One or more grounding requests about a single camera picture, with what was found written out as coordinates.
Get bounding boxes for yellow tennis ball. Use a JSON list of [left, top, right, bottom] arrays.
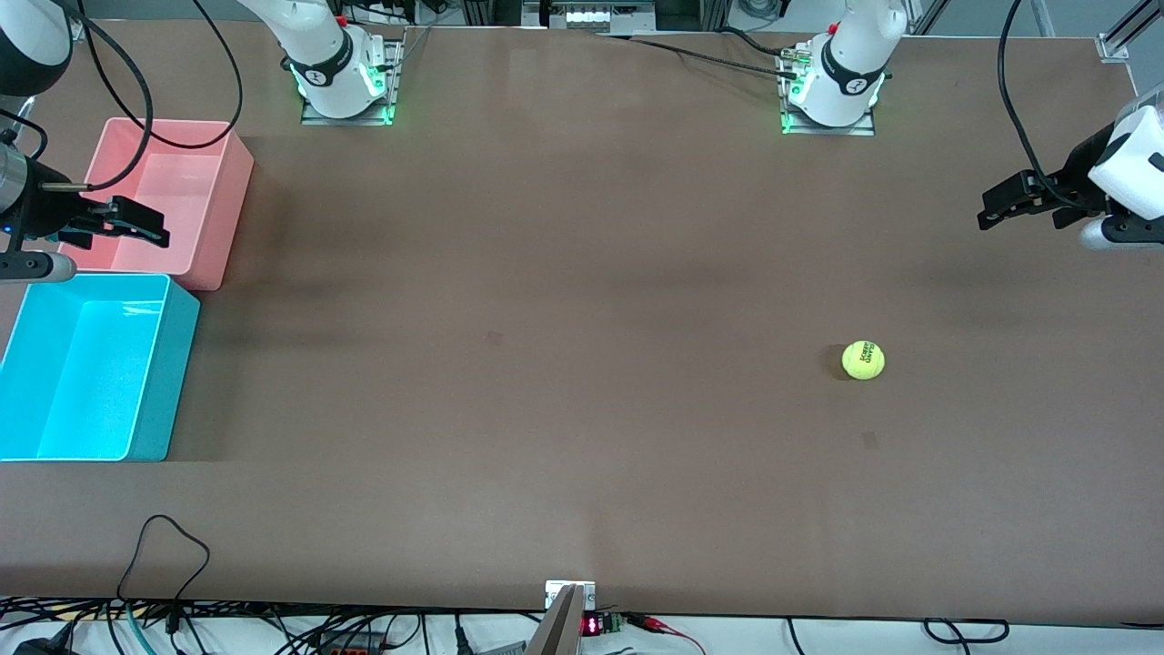
[[842, 340, 886, 381]]

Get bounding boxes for pink plastic bin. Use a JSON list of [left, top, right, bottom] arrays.
[[53, 117, 256, 292]]

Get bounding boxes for blue plastic bin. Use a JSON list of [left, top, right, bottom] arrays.
[[0, 273, 201, 463]]

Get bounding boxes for black device with lights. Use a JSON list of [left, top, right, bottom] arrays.
[[523, 0, 657, 33]]

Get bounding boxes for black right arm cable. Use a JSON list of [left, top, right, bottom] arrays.
[[50, 0, 154, 192], [77, 0, 245, 149]]

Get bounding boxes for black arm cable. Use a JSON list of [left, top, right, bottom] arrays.
[[50, 0, 154, 192], [77, 0, 245, 149], [998, 0, 1106, 212]]

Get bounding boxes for aluminium corner bracket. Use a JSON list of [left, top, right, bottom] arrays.
[[53, 0, 89, 43], [1096, 0, 1164, 63]]

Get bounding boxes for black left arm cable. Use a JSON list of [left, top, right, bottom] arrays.
[[998, 0, 1106, 212]]

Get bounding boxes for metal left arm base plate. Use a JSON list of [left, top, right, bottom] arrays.
[[780, 45, 877, 137]]

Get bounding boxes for thin black looped cable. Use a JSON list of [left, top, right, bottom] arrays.
[[115, 514, 212, 635]]

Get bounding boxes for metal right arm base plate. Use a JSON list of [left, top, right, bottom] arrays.
[[300, 38, 403, 126]]

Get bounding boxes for black base power cable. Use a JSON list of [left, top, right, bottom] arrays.
[[582, 27, 806, 78]]

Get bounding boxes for black coiled cable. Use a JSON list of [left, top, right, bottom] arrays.
[[922, 618, 1011, 644]]

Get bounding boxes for red clip wires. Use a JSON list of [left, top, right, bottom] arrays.
[[626, 612, 708, 655]]

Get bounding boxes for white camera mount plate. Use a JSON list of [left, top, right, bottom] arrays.
[[545, 579, 597, 612]]

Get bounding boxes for grey camera pole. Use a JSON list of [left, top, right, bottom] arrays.
[[525, 584, 586, 655]]

